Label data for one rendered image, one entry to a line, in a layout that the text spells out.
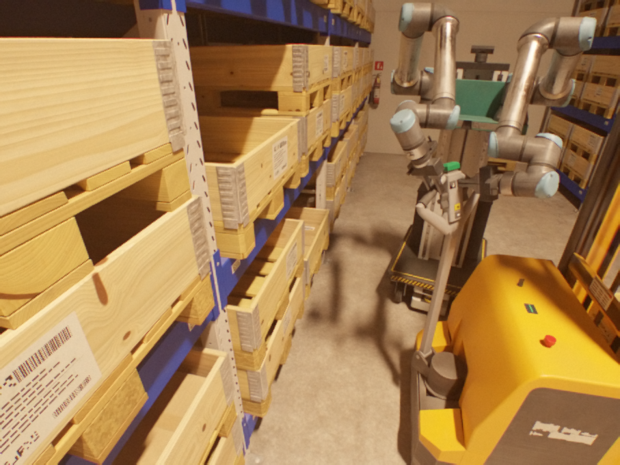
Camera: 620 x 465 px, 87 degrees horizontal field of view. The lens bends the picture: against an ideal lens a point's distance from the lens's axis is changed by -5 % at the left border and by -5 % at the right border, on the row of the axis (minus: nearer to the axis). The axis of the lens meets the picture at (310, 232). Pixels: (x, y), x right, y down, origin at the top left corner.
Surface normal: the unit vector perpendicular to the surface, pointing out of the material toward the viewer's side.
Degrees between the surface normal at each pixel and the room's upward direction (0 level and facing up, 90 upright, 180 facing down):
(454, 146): 90
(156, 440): 0
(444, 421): 22
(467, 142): 90
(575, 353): 0
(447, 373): 0
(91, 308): 90
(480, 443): 90
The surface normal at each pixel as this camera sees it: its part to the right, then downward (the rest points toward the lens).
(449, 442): -0.36, -0.86
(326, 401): 0.00, -0.88
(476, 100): -0.44, 0.43
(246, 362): -0.23, 0.47
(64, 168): 0.97, 0.11
